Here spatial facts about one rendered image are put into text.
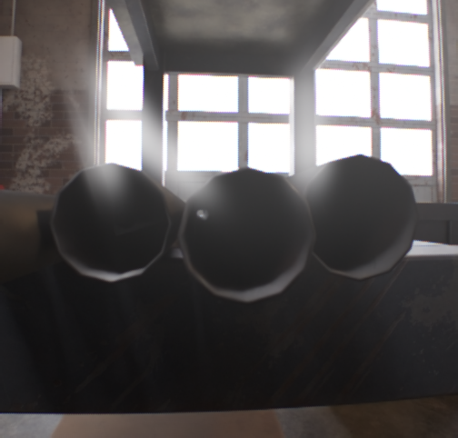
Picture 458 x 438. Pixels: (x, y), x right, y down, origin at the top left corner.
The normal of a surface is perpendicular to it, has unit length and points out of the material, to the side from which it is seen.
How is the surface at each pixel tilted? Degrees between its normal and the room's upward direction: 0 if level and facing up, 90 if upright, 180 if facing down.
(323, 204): 105
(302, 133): 90
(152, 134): 90
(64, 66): 90
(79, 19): 90
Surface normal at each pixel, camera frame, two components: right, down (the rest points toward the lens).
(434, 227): 0.08, -0.01
